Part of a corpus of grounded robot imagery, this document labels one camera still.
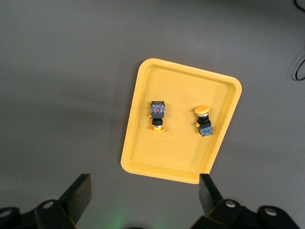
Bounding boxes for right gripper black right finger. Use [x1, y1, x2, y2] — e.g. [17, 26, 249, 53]
[188, 173, 243, 229]

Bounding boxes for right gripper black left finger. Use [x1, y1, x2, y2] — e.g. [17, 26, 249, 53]
[34, 173, 92, 229]

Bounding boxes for yellow mushroom button green-marked block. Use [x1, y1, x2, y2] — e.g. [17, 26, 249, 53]
[193, 104, 214, 137]

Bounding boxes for yellow mushroom button red-marked block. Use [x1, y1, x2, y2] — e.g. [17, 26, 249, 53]
[147, 101, 166, 132]

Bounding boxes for yellow plastic tray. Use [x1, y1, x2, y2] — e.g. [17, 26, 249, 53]
[120, 57, 243, 185]

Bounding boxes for black cable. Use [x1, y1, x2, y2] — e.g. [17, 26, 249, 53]
[290, 49, 305, 82]
[293, 0, 305, 12]

